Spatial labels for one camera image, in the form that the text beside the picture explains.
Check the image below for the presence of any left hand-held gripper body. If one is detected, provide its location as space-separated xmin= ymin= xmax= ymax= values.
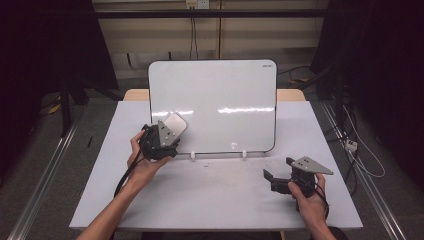
xmin=139 ymin=119 xmax=181 ymax=162

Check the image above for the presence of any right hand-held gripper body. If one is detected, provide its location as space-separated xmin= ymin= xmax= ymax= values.
xmin=285 ymin=155 xmax=335 ymax=198

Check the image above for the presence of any white whiteboard eraser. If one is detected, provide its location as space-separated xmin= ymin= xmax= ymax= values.
xmin=163 ymin=112 xmax=188 ymax=138

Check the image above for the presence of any person's right hand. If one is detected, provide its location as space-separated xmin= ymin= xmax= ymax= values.
xmin=287 ymin=172 xmax=330 ymax=229

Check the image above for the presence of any person's left hand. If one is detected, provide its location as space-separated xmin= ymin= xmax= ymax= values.
xmin=126 ymin=130 xmax=173 ymax=189

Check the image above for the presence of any white whiteboard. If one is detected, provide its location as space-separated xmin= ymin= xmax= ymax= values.
xmin=147 ymin=59 xmax=278 ymax=156

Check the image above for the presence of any black metal stand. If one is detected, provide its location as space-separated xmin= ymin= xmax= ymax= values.
xmin=58 ymin=74 xmax=123 ymax=138

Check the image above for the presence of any black curtain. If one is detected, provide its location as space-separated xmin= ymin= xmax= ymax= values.
xmin=309 ymin=0 xmax=424 ymax=193
xmin=0 ymin=0 xmax=120 ymax=188

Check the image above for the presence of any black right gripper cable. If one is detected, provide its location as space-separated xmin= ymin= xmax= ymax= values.
xmin=295 ymin=178 xmax=331 ymax=220

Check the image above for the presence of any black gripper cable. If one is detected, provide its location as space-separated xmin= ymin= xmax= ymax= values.
xmin=295 ymin=178 xmax=331 ymax=220
xmin=113 ymin=131 xmax=149 ymax=198

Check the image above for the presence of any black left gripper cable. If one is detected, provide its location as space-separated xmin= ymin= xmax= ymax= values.
xmin=113 ymin=131 xmax=149 ymax=198

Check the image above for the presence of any metal floor rail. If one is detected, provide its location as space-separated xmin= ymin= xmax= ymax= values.
xmin=6 ymin=122 xmax=79 ymax=240
xmin=320 ymin=100 xmax=408 ymax=240

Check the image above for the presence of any white floor cable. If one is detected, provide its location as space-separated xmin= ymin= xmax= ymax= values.
xmin=342 ymin=105 xmax=387 ymax=179

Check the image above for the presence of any black floor cable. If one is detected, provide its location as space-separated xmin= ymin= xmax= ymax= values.
xmin=277 ymin=65 xmax=312 ymax=76

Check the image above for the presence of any black hanging cable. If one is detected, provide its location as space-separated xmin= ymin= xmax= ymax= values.
xmin=189 ymin=8 xmax=200 ymax=61

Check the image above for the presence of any white wall outlet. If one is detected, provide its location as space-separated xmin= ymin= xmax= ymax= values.
xmin=185 ymin=0 xmax=211 ymax=10

